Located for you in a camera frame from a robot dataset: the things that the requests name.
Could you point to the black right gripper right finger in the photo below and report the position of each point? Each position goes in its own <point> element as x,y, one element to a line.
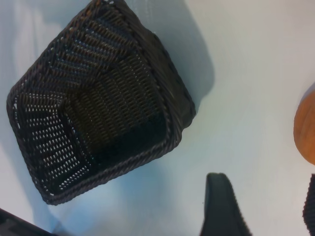
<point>310,209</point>

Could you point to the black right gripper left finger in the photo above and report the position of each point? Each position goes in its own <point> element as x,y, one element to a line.
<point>221,209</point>

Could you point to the dark brown wicker basket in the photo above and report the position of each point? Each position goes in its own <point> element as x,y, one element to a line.
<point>110,98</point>

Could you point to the orange plush fruit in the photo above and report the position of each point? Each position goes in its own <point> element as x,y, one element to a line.
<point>306,127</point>

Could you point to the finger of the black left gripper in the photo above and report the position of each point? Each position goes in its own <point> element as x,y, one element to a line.
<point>12,226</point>

